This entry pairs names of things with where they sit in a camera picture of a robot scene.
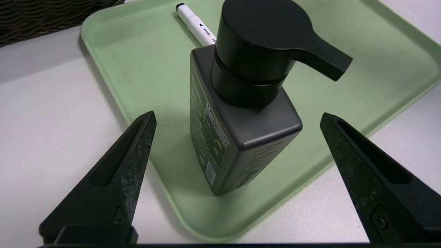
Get white marker pen black caps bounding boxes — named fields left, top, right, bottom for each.
left=176, top=3, right=217, bottom=46

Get dark brown wicker basket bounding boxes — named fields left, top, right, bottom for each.
left=0, top=0, right=125, bottom=49

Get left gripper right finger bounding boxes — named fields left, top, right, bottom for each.
left=320, top=112, right=441, bottom=243

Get black square pump bottle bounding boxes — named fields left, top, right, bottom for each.
left=189, top=0, right=353, bottom=197

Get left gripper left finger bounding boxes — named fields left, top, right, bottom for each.
left=39, top=110, right=157, bottom=246

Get light green plastic tray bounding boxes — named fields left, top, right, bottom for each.
left=80, top=0, right=441, bottom=242

